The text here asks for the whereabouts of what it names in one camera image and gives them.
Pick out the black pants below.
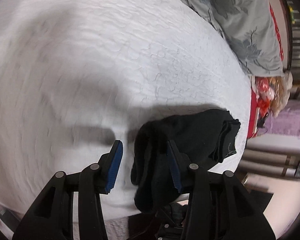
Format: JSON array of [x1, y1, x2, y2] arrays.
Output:
[[130, 109, 241, 213]]

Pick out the clear bag with toys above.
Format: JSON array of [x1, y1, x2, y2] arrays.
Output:
[[250, 71, 293, 118]]

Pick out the white quilted bedspread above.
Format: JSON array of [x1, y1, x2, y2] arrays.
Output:
[[0, 0, 253, 240]]

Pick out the grey floral pillow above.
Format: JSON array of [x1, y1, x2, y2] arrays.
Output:
[[181, 0, 283, 77]]

